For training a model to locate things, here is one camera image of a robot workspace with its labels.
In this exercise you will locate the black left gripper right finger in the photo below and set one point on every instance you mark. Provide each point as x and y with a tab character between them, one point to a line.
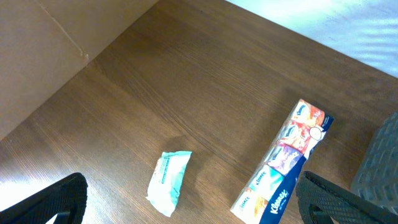
322	202

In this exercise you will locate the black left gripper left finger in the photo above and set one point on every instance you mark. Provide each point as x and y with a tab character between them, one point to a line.
65	200

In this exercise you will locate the grey plastic basket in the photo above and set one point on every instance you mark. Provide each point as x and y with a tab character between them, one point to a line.
376	178

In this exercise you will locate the Kleenex tissue multipack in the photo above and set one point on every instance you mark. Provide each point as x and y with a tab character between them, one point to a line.
267	193

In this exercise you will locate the teal wet wipes packet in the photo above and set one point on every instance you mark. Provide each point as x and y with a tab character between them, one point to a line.
164	187

